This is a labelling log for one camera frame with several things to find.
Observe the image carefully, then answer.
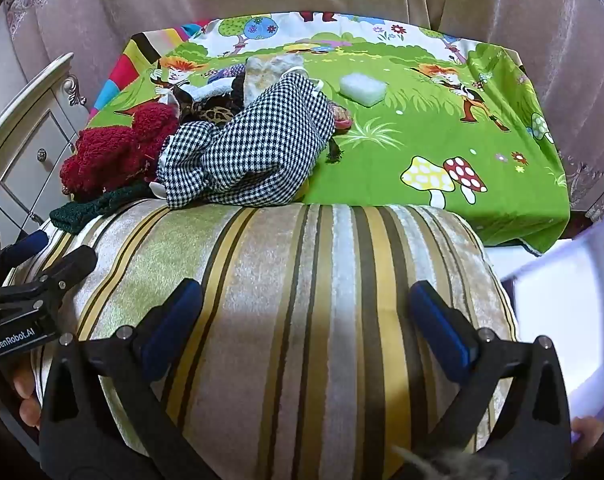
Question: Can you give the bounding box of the white foam block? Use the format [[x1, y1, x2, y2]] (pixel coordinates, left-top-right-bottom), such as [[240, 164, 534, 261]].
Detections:
[[338, 74, 387, 108]]

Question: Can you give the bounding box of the pink round pouch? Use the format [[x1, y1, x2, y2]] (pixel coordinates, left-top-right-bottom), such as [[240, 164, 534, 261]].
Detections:
[[327, 102, 355, 133]]

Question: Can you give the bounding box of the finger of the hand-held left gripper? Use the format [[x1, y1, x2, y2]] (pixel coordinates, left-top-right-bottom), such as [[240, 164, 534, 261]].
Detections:
[[0, 230, 50, 288], [0, 245, 98, 321]]

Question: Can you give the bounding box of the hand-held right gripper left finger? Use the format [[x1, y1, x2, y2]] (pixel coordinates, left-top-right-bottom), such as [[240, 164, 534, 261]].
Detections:
[[39, 277, 217, 480]]

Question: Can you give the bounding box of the person's left hand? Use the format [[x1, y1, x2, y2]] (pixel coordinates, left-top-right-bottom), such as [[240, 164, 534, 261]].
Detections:
[[12, 360, 42, 428]]

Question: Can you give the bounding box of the yellowish white sponge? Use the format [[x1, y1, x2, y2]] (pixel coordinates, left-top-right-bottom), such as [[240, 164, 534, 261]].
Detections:
[[243, 55, 305, 111]]

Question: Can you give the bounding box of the green cartoon printed blanket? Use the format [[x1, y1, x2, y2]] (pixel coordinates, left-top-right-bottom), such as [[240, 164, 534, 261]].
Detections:
[[84, 10, 570, 256]]

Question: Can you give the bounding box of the dark green knitted cloth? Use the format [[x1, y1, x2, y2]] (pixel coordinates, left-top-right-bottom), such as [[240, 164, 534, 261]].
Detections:
[[49, 182, 157, 235]]

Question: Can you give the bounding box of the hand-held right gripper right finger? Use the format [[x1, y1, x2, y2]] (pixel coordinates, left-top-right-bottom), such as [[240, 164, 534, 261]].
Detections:
[[397, 281, 574, 480]]

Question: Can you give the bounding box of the red knitted cloth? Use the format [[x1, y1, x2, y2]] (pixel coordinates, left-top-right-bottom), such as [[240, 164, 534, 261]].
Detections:
[[59, 105, 180, 201]]

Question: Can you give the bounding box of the leopard print cloth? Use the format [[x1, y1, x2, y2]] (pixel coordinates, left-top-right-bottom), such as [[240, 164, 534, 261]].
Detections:
[[182, 97, 243, 128]]

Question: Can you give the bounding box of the striped velvet cushion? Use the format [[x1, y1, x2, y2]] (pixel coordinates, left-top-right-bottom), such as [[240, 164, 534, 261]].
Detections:
[[6, 199, 520, 480]]

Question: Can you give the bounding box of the white box with purple rim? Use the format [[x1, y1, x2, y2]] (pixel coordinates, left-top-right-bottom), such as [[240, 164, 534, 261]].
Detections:
[[499, 235, 604, 456]]

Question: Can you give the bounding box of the white carved nightstand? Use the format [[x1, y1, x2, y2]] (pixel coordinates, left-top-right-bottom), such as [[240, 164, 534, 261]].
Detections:
[[0, 52, 90, 261]]

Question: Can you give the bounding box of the black white houndstooth cloth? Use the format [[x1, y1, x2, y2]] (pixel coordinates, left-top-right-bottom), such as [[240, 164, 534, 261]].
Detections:
[[157, 72, 335, 209]]

